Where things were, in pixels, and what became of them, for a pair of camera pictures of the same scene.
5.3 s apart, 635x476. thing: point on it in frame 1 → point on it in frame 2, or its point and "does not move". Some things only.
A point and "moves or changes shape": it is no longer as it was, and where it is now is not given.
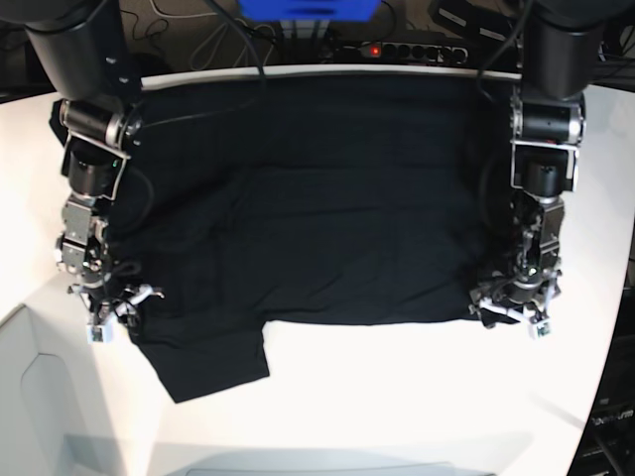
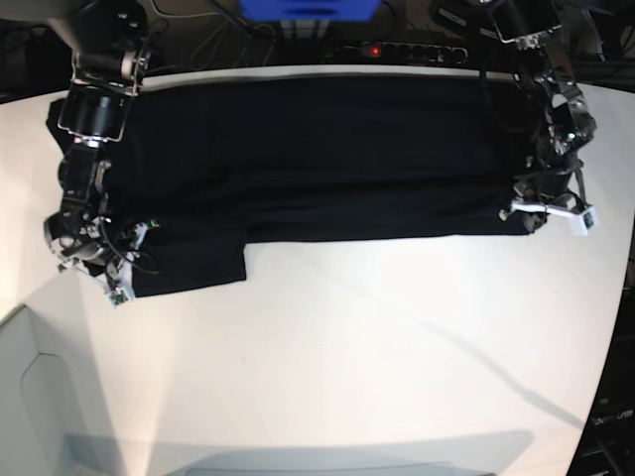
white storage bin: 44,427 does not move
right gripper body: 521,290 → 554,184
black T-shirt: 252,199 moves or changes shape
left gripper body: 105,297 → 99,246
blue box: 311,10 does not move
